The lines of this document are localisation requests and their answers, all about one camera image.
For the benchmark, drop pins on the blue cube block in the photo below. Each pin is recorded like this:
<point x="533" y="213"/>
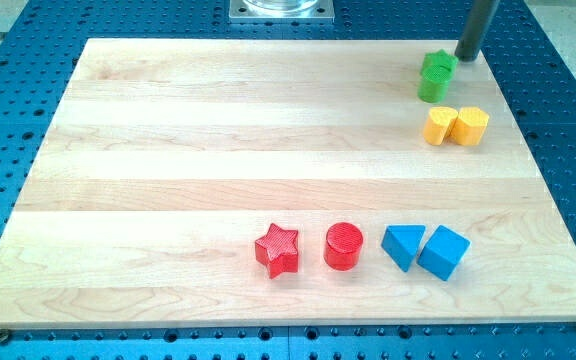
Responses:
<point x="443" y="252"/>

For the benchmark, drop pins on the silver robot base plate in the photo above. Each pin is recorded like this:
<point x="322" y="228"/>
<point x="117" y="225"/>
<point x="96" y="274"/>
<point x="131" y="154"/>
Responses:
<point x="281" y="11"/>

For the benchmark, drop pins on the green cylinder block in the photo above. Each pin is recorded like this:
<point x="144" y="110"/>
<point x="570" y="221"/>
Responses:
<point x="434" y="84"/>

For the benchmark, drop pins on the blue triangle block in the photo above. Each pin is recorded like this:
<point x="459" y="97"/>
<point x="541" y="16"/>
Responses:
<point x="401" y="243"/>

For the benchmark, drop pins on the light wooden board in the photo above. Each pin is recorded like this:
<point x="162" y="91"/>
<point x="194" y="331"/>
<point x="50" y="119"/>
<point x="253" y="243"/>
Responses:
<point x="167" y="158"/>

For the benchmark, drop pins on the red star block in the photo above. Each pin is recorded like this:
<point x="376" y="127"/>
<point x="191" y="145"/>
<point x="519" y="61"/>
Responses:
<point x="278" y="251"/>

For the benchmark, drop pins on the red cylinder block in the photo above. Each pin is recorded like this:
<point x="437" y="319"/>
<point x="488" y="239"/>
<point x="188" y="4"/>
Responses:
<point x="343" y="245"/>

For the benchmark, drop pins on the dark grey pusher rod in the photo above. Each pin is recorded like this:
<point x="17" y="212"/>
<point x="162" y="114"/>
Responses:
<point x="476" y="27"/>

